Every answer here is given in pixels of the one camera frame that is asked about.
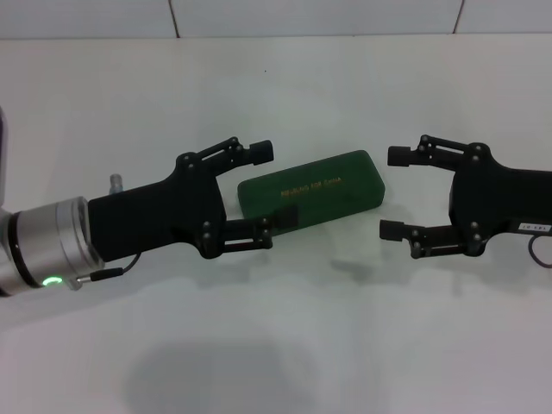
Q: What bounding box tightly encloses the green glasses case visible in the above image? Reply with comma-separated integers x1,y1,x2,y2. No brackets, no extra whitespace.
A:
236,149,387,236

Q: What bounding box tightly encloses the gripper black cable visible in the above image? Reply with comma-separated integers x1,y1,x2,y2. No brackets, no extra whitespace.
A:
64,252,143,291
528,235,552,269

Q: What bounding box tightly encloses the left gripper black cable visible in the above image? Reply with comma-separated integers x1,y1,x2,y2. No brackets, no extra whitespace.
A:
64,252,143,291

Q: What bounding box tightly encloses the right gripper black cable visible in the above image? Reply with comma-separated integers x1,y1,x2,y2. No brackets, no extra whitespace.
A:
528,235,552,269

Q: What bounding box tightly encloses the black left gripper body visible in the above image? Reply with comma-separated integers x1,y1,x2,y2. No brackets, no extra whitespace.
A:
88,153,229,262

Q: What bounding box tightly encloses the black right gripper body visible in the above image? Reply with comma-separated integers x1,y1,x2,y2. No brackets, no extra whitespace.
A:
448,141,552,260

